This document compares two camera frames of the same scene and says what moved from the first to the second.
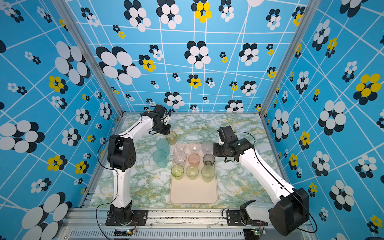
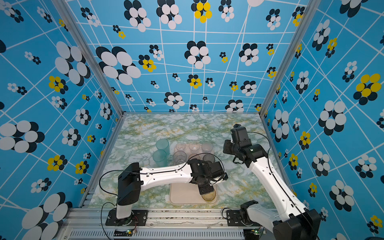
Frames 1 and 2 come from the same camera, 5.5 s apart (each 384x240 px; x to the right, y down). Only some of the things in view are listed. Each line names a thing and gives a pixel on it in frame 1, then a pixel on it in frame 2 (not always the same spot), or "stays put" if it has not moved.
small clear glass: (180, 146) stays put
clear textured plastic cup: (207, 147) stays put
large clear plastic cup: (180, 157) stays put
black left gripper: (168, 127) → (206, 190)
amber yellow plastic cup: (171, 137) → (209, 196)
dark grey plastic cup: (208, 159) stays put
